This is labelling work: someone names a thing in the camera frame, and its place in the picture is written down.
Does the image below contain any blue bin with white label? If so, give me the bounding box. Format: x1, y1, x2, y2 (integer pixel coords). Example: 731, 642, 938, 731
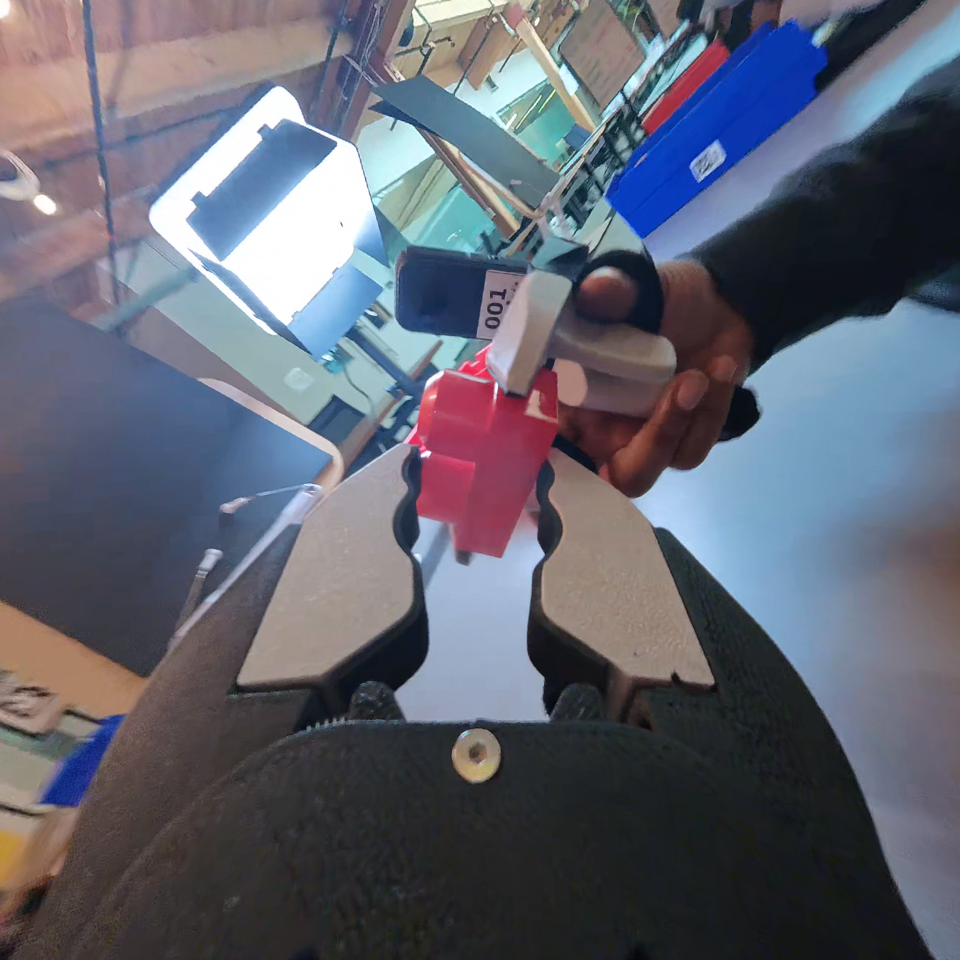
606, 18, 830, 237

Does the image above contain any blue plastic bin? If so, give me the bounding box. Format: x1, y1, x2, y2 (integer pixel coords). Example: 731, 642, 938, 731
41, 712, 126, 809

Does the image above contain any red toy block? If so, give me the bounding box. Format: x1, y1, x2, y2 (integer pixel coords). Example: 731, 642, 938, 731
416, 360, 560, 561

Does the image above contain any studio light panel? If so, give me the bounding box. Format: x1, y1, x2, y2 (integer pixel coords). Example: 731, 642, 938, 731
146, 84, 391, 357

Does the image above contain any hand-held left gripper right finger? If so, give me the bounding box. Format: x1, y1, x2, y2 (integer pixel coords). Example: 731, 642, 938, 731
527, 457, 717, 726

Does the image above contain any black board with pale rim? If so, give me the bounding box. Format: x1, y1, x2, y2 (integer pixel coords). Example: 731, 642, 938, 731
0, 296, 346, 676

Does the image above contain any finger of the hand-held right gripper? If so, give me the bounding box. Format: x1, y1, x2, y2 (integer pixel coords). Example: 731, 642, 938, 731
485, 270, 576, 396

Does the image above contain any ceiling light bulb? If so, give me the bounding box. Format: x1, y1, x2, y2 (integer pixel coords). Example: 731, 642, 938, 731
0, 150, 59, 220

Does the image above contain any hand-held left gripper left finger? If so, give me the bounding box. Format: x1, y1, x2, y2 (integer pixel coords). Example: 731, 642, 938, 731
236, 444, 430, 723

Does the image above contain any black flag panel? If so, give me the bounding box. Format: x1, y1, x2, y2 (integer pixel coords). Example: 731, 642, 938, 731
371, 75, 564, 211

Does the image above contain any fiducial marker sign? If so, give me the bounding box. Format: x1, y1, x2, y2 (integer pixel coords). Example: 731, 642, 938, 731
0, 669, 63, 738

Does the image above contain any red storage tote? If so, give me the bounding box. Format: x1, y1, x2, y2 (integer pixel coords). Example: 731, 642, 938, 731
641, 37, 732, 136

